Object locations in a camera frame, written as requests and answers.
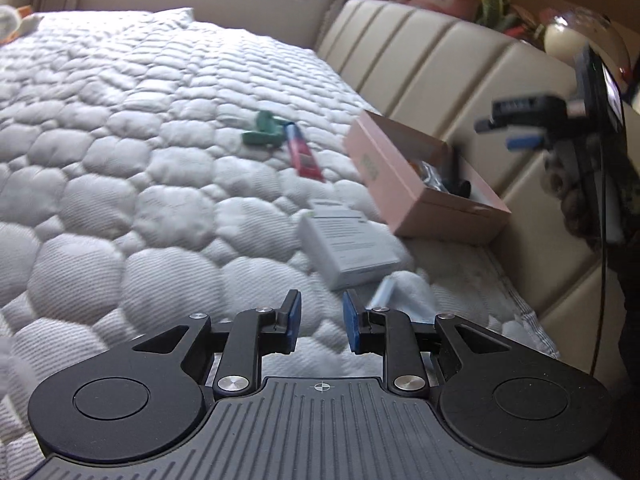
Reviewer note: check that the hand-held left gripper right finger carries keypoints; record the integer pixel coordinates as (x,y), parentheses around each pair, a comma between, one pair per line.
(350,320)

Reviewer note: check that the green plastic object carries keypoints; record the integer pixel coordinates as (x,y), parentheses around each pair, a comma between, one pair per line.
(262,130)

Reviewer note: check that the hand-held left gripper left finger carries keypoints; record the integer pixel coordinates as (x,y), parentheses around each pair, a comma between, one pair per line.
(295,317)

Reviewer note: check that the person's right hand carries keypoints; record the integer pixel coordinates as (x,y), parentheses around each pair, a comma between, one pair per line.
(570,200)

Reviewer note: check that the small black object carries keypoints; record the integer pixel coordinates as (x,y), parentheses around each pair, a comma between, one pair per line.
(462,187)

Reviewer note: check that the clear plastic packet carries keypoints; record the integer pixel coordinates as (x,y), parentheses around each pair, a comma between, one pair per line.
(430,172)

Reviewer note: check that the pink cardboard box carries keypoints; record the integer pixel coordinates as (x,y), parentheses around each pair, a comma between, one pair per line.
(400,195)

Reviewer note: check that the white carton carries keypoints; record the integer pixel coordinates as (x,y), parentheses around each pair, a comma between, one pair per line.
(350,245)

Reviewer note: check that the red tube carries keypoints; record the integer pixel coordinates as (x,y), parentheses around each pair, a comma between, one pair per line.
(302,152)

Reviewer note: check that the beige padded headboard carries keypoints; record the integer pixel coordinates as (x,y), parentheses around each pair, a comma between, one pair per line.
(450,75)

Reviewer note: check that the white quilted mattress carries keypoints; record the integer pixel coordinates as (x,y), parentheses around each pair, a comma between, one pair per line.
(125,185)

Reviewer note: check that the colourful toy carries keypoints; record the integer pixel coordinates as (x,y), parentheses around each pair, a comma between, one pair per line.
(495,5)

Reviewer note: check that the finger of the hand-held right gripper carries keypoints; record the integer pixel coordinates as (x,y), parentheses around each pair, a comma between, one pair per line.
(525,110)
(525,141)

